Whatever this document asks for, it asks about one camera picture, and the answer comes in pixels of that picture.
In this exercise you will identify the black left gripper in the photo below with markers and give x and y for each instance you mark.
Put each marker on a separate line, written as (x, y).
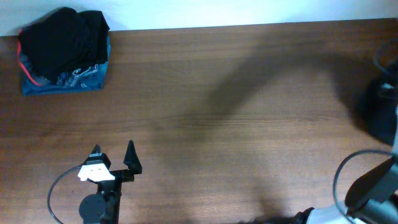
(132, 162)

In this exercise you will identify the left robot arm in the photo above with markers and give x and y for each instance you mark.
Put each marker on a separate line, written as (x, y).
(103, 206)

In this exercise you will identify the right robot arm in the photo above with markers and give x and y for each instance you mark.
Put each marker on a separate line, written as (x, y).
(372, 198)

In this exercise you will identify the folded blue jeans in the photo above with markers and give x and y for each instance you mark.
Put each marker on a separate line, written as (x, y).
(81, 79)

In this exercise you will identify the folded black garment on pile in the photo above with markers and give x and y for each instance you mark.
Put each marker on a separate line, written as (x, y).
(65, 41)

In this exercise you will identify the grey garment with pink trim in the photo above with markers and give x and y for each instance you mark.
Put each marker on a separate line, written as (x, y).
(28, 68)

